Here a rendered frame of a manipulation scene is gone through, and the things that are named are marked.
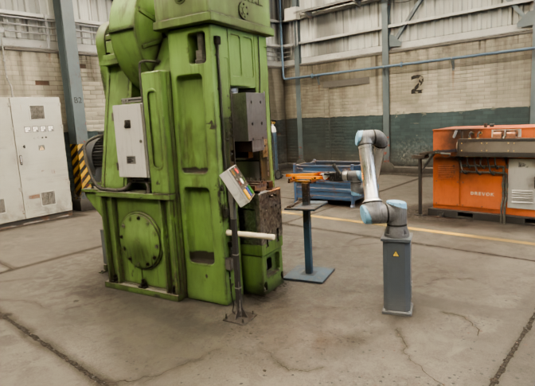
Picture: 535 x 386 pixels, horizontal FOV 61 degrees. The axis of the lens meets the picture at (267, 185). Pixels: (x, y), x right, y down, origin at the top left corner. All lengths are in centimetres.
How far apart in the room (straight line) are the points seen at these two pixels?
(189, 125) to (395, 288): 211
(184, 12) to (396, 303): 280
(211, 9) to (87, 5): 661
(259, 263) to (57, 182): 536
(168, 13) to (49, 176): 521
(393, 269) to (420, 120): 805
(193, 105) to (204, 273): 143
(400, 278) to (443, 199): 351
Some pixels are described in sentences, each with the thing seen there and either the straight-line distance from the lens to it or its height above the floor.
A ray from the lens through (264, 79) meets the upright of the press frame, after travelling 434.
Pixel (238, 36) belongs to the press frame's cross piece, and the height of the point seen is 225.
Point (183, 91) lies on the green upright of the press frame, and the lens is 390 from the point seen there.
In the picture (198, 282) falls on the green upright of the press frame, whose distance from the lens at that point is 405.
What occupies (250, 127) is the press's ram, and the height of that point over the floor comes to 147.
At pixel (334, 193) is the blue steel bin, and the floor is 21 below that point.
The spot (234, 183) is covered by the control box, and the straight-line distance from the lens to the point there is 323.
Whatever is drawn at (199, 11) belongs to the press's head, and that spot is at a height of 238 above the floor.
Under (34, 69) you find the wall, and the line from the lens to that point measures 928.
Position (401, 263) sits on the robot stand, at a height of 41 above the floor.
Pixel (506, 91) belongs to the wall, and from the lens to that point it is 1082.
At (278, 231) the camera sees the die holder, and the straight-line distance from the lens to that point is 414.
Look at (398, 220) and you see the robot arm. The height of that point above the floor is 74.
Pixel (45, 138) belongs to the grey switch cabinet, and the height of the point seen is 141.
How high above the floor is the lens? 155
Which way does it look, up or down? 9 degrees down
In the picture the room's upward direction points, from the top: 3 degrees counter-clockwise
